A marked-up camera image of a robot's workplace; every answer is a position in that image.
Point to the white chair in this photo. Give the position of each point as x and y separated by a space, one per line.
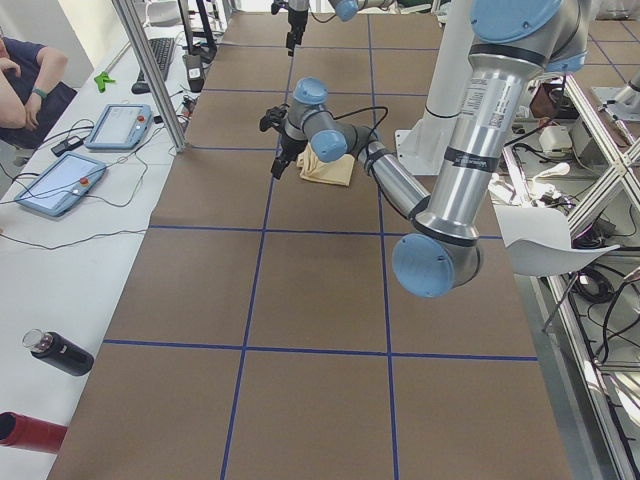
539 244

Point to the black keyboard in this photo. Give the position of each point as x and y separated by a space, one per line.
163 50

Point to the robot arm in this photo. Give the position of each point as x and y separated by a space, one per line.
345 10
512 43

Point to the green clamp tool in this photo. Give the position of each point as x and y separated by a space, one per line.
102 80

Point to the beige long-sleeve graphic t-shirt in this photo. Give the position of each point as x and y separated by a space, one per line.
338 172

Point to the black bottle with steel cap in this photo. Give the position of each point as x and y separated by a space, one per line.
59 352

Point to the lower blue teach pendant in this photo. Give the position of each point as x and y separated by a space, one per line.
56 190

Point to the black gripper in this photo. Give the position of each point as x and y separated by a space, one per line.
289 143
296 21

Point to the seated person in navy shirt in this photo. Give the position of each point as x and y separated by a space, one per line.
33 93

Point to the dark red bottle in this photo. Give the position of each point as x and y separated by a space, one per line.
28 433

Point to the black computer mouse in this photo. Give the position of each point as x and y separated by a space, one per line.
139 88

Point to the blue teach pendant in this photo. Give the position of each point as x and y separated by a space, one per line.
56 190
120 127

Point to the upper blue teach pendant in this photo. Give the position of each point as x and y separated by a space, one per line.
120 127

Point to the aluminium frame post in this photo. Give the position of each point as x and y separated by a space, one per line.
147 62

